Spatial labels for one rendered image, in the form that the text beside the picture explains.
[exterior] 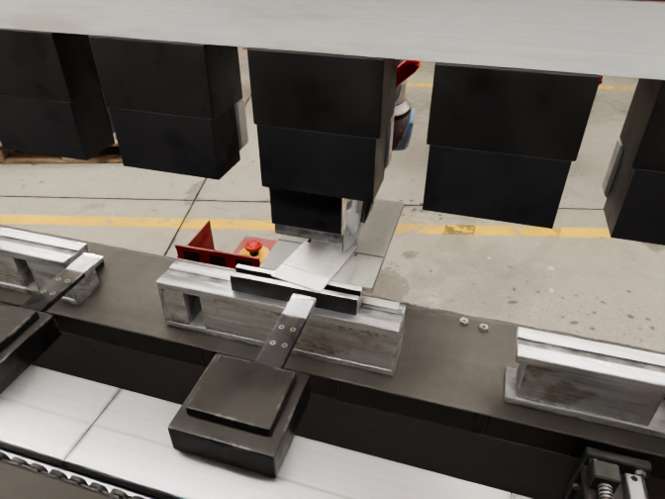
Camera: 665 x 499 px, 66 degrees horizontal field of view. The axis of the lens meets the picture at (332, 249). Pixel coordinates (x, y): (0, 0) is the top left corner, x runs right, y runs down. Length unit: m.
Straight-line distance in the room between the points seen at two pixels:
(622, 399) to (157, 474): 0.58
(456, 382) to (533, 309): 1.60
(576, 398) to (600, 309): 1.72
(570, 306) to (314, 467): 1.99
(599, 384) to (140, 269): 0.80
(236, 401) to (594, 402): 0.48
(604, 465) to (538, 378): 0.13
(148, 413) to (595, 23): 0.60
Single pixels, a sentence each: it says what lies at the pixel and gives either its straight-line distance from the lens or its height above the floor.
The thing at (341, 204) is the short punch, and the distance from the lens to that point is 0.66.
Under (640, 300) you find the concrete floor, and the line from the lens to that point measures 2.65.
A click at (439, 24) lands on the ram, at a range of 0.53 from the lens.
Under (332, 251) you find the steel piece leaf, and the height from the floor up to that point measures 1.00.
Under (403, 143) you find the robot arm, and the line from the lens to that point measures 1.43.
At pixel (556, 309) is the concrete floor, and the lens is 2.43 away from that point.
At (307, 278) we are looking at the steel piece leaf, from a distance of 0.77.
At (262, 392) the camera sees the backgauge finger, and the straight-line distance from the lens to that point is 0.58.
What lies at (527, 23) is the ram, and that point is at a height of 1.38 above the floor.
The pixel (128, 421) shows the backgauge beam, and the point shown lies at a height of 0.98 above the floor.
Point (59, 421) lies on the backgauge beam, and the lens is 0.69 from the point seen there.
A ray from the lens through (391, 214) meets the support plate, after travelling 0.93.
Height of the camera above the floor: 1.48
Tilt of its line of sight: 35 degrees down
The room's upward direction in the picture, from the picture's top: straight up
